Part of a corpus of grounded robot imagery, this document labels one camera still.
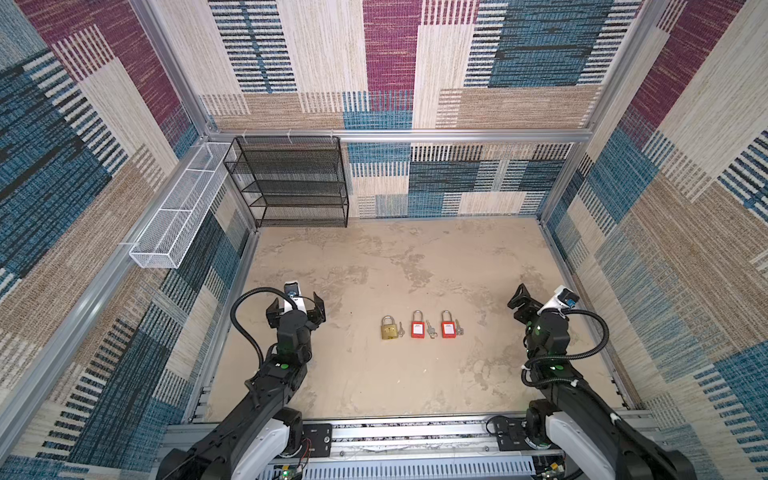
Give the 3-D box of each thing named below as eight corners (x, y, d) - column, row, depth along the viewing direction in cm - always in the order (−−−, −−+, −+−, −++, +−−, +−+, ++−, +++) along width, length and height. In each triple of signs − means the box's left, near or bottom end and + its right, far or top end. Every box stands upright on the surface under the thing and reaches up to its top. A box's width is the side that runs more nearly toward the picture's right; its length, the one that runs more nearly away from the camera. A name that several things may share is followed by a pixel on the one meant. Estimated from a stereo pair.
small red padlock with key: (442, 338, 92) (443, 335, 90) (439, 314, 97) (440, 310, 95) (455, 338, 92) (457, 335, 90) (452, 314, 97) (453, 310, 95)
